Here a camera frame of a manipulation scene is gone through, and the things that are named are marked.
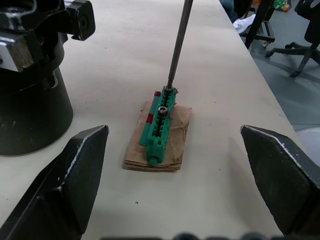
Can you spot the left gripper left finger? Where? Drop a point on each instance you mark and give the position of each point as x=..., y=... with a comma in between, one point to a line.
x=75, y=180

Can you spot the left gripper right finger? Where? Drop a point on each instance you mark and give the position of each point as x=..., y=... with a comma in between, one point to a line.
x=282, y=180

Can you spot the black spare gripper body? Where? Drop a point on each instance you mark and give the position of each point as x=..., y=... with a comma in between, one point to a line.
x=32, y=107

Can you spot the black electric screwdriver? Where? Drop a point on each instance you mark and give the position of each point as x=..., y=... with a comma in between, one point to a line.
x=178, y=45

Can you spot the green screw holder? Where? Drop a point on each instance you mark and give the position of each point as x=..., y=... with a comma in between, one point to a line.
x=156, y=135

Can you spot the small metal screw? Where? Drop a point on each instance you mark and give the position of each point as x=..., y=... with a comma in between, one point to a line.
x=162, y=110

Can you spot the small brown cardboard pad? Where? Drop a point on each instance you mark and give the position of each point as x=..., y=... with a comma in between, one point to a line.
x=178, y=140

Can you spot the black office chair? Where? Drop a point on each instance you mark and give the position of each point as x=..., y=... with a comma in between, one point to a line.
x=310, y=32

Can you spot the person leg with white sneaker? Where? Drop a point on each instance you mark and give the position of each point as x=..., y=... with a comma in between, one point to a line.
x=243, y=23

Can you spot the black wheeled cart frame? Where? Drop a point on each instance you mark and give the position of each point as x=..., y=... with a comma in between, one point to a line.
x=260, y=25

